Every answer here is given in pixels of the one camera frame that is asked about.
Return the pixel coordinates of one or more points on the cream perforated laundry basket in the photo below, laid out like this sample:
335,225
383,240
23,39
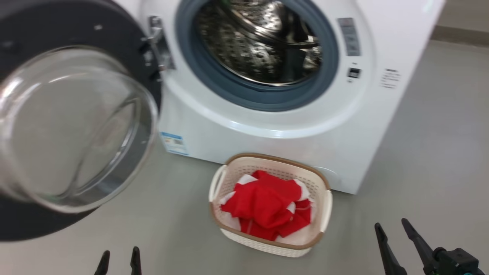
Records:
237,172

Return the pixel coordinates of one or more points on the white washing machine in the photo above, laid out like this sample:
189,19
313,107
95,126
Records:
366,126

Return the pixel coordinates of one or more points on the metal door hinge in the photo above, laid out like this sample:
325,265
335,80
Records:
158,46

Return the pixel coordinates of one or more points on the grey skirting board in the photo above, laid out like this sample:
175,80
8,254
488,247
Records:
462,36

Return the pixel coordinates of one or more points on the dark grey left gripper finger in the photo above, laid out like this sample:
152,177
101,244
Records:
102,265
135,263

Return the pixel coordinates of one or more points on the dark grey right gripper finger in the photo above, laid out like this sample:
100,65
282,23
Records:
387,259
422,248

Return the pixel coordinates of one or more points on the dark round glass machine door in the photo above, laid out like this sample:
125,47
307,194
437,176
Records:
68,126

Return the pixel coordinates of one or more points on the printed warning text sticker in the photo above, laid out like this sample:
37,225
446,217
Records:
390,78

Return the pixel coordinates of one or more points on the blue energy label sticker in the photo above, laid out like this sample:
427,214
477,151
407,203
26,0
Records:
174,144

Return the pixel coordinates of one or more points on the blue-grey rubber door gasket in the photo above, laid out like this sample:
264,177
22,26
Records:
237,91

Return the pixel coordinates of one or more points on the red and white garment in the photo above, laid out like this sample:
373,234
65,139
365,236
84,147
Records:
263,206

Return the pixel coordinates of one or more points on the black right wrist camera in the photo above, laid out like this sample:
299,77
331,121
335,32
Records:
458,261

